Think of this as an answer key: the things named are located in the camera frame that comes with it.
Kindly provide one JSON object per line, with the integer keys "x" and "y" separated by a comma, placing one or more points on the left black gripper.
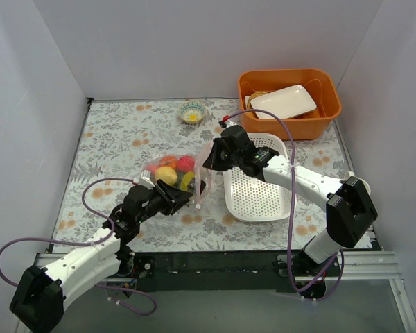
{"x": 171, "y": 195}

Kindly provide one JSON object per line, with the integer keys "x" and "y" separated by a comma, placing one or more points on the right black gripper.
{"x": 222, "y": 156}

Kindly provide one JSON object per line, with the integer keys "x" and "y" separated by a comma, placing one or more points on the yellow starfruit toy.
{"x": 187, "y": 182}

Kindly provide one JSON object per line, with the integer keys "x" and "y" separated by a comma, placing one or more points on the yellow lemon toy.
{"x": 166, "y": 174}

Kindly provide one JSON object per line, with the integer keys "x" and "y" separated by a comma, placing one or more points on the green avocado toy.
{"x": 197, "y": 187}

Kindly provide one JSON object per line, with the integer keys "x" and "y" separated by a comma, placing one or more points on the clear zip top bag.
{"x": 200, "y": 172}

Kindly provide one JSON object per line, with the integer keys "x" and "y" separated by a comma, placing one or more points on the orange pumpkin toy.
{"x": 169, "y": 161}

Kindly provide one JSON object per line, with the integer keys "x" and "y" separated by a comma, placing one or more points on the pink peach toy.
{"x": 152, "y": 168}

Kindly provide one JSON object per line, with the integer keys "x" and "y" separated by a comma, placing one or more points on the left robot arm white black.
{"x": 43, "y": 294}

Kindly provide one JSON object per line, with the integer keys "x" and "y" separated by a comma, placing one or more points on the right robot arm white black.
{"x": 347, "y": 204}

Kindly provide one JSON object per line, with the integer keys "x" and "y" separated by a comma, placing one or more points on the white perforated plastic basket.
{"x": 252, "y": 200}

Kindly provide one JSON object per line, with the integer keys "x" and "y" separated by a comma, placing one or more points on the small patterned bowl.
{"x": 192, "y": 112}

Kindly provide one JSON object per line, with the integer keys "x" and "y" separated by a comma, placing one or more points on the woven straw coaster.
{"x": 263, "y": 105}

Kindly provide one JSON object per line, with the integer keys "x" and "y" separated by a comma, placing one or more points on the white rectangular plate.
{"x": 293, "y": 101}

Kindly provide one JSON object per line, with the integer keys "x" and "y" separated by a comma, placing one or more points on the orange plastic tub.
{"x": 307, "y": 126}

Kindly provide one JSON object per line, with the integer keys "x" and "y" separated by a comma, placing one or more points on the white mug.
{"x": 352, "y": 174}

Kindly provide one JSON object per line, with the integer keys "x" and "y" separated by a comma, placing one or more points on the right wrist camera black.
{"x": 235, "y": 138}

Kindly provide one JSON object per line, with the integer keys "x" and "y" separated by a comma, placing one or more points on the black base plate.
{"x": 207, "y": 271}

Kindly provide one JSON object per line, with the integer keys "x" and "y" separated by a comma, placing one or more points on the aluminium frame rail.
{"x": 363, "y": 292}

